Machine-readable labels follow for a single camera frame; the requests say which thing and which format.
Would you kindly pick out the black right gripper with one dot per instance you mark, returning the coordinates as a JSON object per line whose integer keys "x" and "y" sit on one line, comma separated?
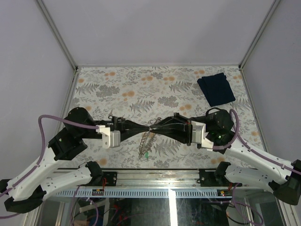
{"x": 181, "y": 125}

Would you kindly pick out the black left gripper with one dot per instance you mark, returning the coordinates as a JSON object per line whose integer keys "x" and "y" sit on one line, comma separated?
{"x": 123, "y": 125}

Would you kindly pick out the large metal keyring disc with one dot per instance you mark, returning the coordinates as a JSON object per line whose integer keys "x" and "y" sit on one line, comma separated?
{"x": 146, "y": 143}

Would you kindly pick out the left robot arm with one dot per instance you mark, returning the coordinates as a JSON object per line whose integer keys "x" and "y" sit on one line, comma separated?
{"x": 33, "y": 186}

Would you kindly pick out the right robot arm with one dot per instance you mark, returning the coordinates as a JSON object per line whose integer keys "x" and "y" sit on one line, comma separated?
{"x": 218, "y": 131}

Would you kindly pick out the dark blue folded cloth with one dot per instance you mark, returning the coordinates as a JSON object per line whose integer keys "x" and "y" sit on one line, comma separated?
{"x": 216, "y": 89}

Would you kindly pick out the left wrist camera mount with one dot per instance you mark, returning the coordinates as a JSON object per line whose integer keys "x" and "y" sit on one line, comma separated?
{"x": 110, "y": 139}

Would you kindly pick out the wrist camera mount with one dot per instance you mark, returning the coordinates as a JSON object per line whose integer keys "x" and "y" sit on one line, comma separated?
{"x": 199, "y": 136}
{"x": 110, "y": 139}

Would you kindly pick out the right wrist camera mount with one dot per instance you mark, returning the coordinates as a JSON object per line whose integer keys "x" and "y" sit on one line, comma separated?
{"x": 199, "y": 136}

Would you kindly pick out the metal base rail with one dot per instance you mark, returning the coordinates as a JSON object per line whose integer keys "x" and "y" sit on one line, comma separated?
{"x": 164, "y": 178}

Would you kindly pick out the white slotted cable duct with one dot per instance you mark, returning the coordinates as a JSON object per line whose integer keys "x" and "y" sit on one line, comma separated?
{"x": 141, "y": 193}

